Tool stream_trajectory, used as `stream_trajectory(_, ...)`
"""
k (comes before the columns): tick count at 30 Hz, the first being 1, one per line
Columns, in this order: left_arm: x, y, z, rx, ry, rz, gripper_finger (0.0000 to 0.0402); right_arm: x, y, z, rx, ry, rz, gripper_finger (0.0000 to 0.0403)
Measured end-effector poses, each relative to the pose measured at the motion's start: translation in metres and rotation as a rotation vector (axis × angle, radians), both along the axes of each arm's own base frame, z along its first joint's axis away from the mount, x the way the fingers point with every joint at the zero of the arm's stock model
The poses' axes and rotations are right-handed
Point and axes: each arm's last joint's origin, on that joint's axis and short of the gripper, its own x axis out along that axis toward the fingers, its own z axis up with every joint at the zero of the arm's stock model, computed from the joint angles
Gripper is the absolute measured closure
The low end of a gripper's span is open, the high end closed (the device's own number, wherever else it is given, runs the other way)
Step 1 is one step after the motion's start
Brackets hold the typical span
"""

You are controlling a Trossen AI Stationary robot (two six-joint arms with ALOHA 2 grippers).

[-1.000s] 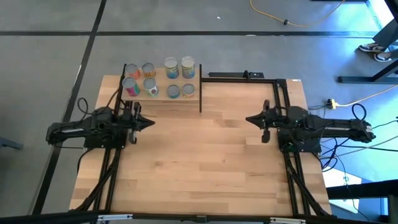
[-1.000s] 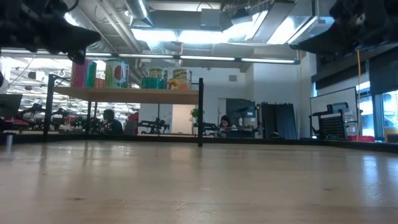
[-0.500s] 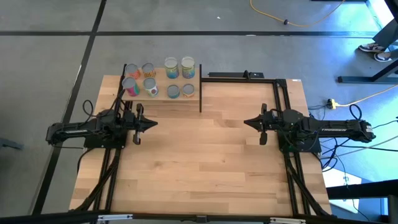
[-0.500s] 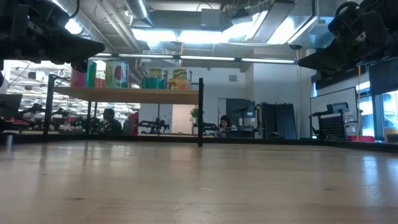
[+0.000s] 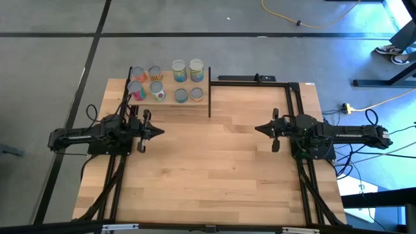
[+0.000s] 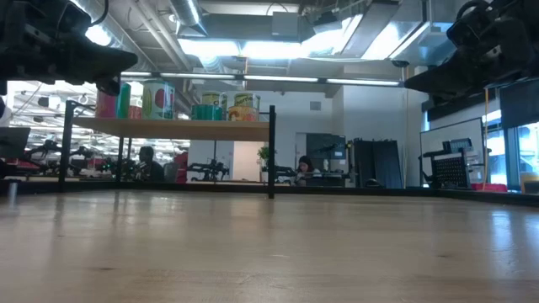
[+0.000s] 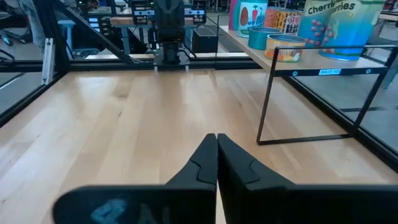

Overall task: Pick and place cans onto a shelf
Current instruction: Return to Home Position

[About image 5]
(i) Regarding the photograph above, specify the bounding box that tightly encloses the person's leg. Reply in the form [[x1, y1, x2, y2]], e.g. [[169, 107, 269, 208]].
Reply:
[[388, 19, 416, 62]]

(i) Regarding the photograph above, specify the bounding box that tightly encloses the white can green red print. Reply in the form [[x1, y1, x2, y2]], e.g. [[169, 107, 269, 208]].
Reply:
[[149, 80, 167, 102]]

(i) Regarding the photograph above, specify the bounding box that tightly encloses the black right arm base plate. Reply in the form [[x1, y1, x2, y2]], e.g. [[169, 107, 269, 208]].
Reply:
[[290, 133, 337, 161]]

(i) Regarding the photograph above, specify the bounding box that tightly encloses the yellow extension cable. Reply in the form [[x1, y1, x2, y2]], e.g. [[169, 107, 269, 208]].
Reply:
[[352, 87, 416, 112]]

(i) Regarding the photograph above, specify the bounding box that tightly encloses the person's shoe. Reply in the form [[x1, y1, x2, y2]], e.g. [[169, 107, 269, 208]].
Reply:
[[389, 54, 410, 65], [375, 44, 402, 55]]

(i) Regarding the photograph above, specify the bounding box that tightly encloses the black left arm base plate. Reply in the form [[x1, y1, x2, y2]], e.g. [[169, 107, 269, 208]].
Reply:
[[86, 129, 135, 156]]

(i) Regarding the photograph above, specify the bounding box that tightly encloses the black floor cable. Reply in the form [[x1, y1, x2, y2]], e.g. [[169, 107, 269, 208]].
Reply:
[[388, 123, 416, 136], [352, 150, 416, 160]]

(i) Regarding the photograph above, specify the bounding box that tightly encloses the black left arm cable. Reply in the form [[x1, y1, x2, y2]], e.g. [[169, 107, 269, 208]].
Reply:
[[53, 103, 99, 157]]

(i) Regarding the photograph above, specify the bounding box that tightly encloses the short yellow spicy can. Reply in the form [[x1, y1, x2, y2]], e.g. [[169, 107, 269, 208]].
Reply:
[[148, 65, 164, 82]]

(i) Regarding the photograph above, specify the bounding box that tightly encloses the black rail bar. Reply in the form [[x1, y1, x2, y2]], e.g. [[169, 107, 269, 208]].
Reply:
[[216, 73, 278, 83]]

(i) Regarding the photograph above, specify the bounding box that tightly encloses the yellow floor cable with knot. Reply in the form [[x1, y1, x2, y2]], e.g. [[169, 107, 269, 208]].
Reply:
[[261, 0, 361, 29]]

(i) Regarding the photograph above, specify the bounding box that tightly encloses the grey floor cable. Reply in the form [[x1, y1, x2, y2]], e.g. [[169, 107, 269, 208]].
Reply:
[[334, 141, 416, 167]]

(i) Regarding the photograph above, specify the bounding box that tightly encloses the black desk leg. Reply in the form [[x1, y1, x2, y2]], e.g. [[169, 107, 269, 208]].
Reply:
[[353, 61, 416, 88]]

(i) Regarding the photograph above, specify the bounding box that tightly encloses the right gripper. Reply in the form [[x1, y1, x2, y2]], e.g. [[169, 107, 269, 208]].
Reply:
[[254, 108, 296, 153]]

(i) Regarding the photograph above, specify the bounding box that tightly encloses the black floor beam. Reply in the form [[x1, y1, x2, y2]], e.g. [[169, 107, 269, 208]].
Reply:
[[341, 187, 416, 209]]

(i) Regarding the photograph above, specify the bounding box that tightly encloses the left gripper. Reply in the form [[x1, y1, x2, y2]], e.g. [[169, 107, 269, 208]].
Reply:
[[128, 109, 166, 154]]

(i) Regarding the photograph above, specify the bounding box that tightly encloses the grey floor object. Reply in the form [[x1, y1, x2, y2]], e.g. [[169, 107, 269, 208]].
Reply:
[[0, 144, 24, 157]]

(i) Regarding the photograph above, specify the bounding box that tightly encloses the silver aluminium bracket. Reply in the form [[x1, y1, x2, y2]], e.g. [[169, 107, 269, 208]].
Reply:
[[101, 223, 140, 232], [281, 226, 320, 234]]

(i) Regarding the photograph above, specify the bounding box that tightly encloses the short orange pink can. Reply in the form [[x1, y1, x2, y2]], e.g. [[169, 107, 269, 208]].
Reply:
[[131, 66, 148, 84]]

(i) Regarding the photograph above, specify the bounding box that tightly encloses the wooden shelf black frame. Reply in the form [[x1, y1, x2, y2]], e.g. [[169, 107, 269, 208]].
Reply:
[[125, 66, 212, 118]]

